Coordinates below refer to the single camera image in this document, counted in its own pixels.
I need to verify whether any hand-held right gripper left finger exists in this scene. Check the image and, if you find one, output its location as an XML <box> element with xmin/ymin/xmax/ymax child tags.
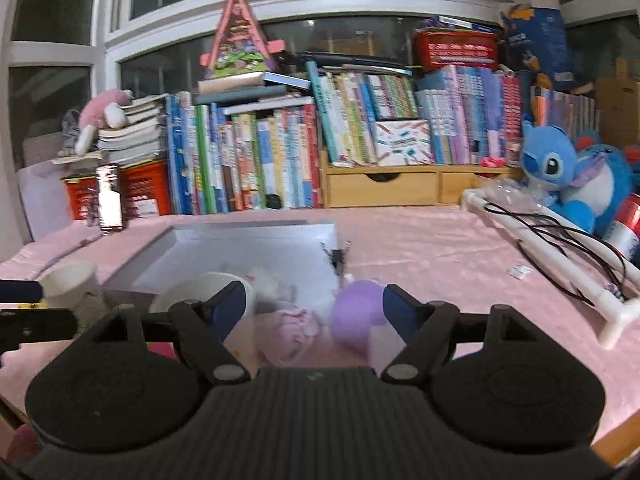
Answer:
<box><xmin>75</xmin><ymin>281</ymin><xmax>252</xmax><ymax>386</ymax></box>

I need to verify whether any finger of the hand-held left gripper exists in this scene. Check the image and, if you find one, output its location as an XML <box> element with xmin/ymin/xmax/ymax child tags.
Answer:
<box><xmin>0</xmin><ymin>309</ymin><xmax>77</xmax><ymax>356</ymax></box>
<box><xmin>0</xmin><ymin>281</ymin><xmax>44</xmax><ymax>305</ymax></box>

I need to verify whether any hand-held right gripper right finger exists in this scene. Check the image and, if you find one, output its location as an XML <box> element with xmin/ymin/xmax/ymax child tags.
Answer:
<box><xmin>381</xmin><ymin>284</ymin><xmax>556</xmax><ymax>382</ymax></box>

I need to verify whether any purple plush toy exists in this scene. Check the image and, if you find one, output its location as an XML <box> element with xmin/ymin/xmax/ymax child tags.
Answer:
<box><xmin>329</xmin><ymin>279</ymin><xmax>402</xmax><ymax>357</ymax></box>

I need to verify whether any white storage box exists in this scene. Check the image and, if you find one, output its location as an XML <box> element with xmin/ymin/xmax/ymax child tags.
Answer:
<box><xmin>104</xmin><ymin>221</ymin><xmax>342</xmax><ymax>311</ymax></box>

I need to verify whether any pink soft cloth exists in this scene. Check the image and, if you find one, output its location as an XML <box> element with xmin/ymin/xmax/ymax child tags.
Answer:
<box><xmin>262</xmin><ymin>304</ymin><xmax>322</xmax><ymax>367</ymax></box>

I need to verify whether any white bowl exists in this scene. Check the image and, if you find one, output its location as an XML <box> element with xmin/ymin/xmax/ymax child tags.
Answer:
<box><xmin>149</xmin><ymin>272</ymin><xmax>257</xmax><ymax>348</ymax></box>

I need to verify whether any white paper cup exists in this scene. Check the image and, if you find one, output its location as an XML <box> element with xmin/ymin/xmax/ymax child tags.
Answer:
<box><xmin>39</xmin><ymin>260</ymin><xmax>104</xmax><ymax>312</ymax></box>

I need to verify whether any small bicycle model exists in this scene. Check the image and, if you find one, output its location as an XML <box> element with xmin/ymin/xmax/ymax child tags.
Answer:
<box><xmin>320</xmin><ymin>241</ymin><xmax>352</xmax><ymax>277</ymax></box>

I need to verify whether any white board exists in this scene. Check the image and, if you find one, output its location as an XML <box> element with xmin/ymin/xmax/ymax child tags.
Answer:
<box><xmin>16</xmin><ymin>164</ymin><xmax>75</xmax><ymax>242</ymax></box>

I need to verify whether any wooden drawer organizer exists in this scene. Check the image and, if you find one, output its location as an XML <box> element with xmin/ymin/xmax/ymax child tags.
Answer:
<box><xmin>320</xmin><ymin>152</ymin><xmax>523</xmax><ymax>209</ymax></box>

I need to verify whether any smartphone in red case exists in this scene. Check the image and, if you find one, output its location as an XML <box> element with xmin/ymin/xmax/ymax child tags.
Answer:
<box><xmin>96</xmin><ymin>164</ymin><xmax>124</xmax><ymax>234</ymax></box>

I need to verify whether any red plastic crate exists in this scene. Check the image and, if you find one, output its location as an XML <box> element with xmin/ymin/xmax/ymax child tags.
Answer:
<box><xmin>60</xmin><ymin>160</ymin><xmax>174</xmax><ymax>222</ymax></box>

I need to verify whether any coloured pencil print box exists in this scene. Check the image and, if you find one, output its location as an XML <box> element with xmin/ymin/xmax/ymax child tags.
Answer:
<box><xmin>372</xmin><ymin>119</ymin><xmax>435</xmax><ymax>166</ymax></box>

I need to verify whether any clear plastic wrap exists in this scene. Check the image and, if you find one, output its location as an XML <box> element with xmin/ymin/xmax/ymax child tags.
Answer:
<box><xmin>486</xmin><ymin>177</ymin><xmax>557</xmax><ymax>209</ymax></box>

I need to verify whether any white pipe rack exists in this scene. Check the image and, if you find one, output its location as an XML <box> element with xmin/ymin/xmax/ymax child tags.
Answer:
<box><xmin>460</xmin><ymin>187</ymin><xmax>640</xmax><ymax>351</ymax></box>

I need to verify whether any stack of worn paperback books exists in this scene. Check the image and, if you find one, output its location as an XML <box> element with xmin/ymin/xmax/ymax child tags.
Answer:
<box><xmin>96</xmin><ymin>94</ymin><xmax>169</xmax><ymax>167</ymax></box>

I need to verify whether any pink and white plush toy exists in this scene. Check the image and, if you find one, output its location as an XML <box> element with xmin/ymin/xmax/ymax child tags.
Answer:
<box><xmin>74</xmin><ymin>88</ymin><xmax>137</xmax><ymax>156</ymax></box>

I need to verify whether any row of pastel paperback books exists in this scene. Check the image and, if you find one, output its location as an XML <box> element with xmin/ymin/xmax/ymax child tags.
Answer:
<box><xmin>306</xmin><ymin>60</ymin><xmax>524</xmax><ymax>167</ymax></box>

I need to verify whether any stack of flat hardcover books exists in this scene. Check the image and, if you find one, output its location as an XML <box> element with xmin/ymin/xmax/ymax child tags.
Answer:
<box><xmin>194</xmin><ymin>72</ymin><xmax>314</xmax><ymax>112</ymax></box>

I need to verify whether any blue alien plush toy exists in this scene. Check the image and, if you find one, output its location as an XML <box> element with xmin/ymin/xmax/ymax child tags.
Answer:
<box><xmin>520</xmin><ymin>120</ymin><xmax>635</xmax><ymax>235</ymax></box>

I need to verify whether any red and blue can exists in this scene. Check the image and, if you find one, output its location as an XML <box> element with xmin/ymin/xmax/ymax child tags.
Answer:
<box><xmin>601</xmin><ymin>192</ymin><xmax>640</xmax><ymax>262</ymax></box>

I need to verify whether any row of thin books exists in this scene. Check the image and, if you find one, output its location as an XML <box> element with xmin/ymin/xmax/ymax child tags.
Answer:
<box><xmin>529</xmin><ymin>85</ymin><xmax>600</xmax><ymax>133</ymax></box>

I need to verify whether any pink triangular toy box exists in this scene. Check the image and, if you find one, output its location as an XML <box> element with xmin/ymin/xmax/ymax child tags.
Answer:
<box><xmin>199</xmin><ymin>0</ymin><xmax>285</xmax><ymax>80</ymax></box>

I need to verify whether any red basket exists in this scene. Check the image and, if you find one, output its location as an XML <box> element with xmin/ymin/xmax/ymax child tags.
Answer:
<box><xmin>412</xmin><ymin>29</ymin><xmax>502</xmax><ymax>72</ymax></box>

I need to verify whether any cardboard box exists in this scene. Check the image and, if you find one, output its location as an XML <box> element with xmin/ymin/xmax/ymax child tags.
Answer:
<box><xmin>594</xmin><ymin>76</ymin><xmax>640</xmax><ymax>150</ymax></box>

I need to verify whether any blue printed bag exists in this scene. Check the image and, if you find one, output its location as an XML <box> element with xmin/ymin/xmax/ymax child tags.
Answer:
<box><xmin>501</xmin><ymin>4</ymin><xmax>577</xmax><ymax>92</ymax></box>

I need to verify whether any black cable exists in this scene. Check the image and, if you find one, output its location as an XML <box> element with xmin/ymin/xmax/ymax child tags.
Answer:
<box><xmin>481</xmin><ymin>202</ymin><xmax>630</xmax><ymax>307</ymax></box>

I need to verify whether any white window frame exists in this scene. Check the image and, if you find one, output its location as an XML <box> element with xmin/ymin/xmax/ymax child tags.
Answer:
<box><xmin>0</xmin><ymin>0</ymin><xmax>640</xmax><ymax>171</ymax></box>

